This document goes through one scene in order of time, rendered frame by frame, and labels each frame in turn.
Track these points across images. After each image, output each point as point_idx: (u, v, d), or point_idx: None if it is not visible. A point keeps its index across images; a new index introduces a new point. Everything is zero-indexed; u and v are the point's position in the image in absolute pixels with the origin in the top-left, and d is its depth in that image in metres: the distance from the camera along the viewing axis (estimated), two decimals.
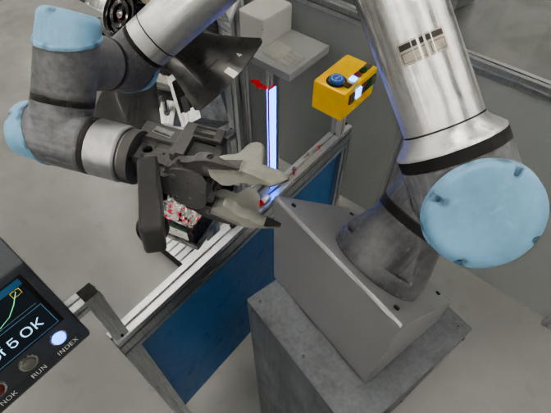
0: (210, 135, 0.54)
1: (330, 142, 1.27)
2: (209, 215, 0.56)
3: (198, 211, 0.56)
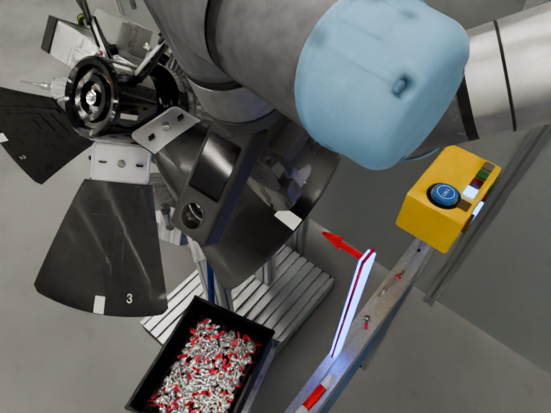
0: None
1: (414, 265, 0.85)
2: None
3: None
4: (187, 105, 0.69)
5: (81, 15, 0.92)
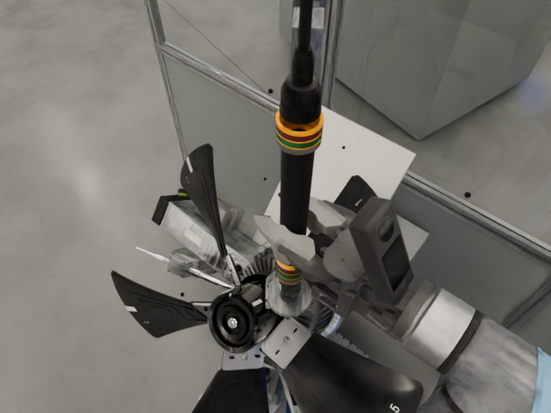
0: (328, 296, 0.51)
1: None
2: (349, 215, 0.50)
3: None
4: None
5: (184, 192, 1.13)
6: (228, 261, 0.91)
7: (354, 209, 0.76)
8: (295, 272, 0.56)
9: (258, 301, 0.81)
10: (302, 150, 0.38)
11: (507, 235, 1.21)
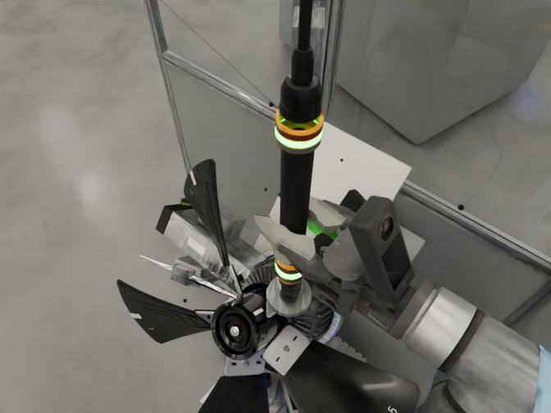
0: (329, 296, 0.51)
1: None
2: (349, 215, 0.50)
3: None
4: None
5: (188, 201, 1.16)
6: (230, 271, 0.94)
7: None
8: (295, 271, 0.56)
9: (259, 310, 0.84)
10: (302, 149, 0.38)
11: (501, 243, 1.24)
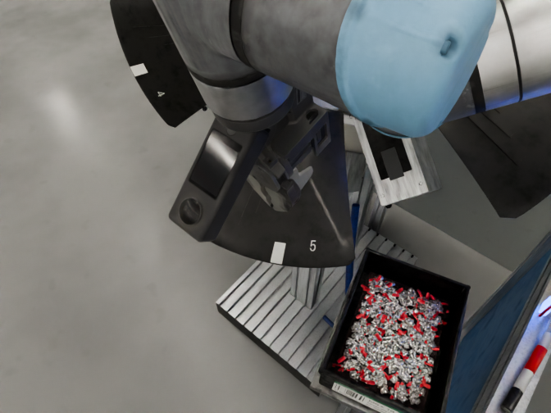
0: (318, 129, 0.42)
1: None
2: None
3: None
4: None
5: None
6: None
7: None
8: None
9: None
10: None
11: None
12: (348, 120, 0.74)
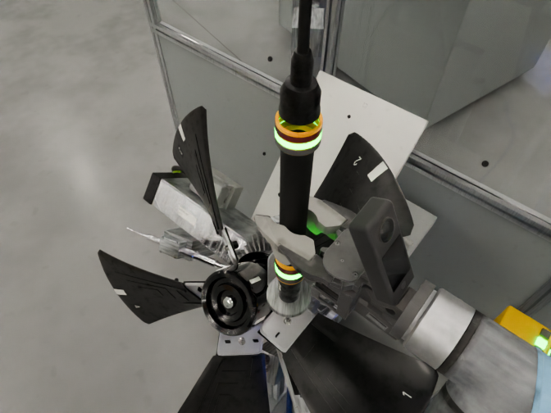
0: (328, 296, 0.51)
1: None
2: (349, 215, 0.50)
3: None
4: None
5: (178, 169, 1.06)
6: None
7: (398, 392, 0.69)
8: (294, 272, 0.56)
9: (261, 319, 0.74)
10: (301, 151, 0.38)
11: (521, 216, 1.14)
12: None
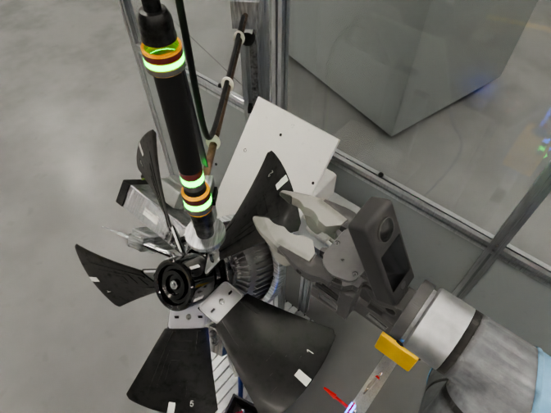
0: (328, 296, 0.51)
1: (389, 367, 1.18)
2: (350, 215, 0.50)
3: None
4: None
5: None
6: None
7: (302, 350, 0.87)
8: (198, 203, 0.63)
9: (199, 298, 0.93)
10: (163, 73, 0.45)
11: (439, 216, 1.33)
12: None
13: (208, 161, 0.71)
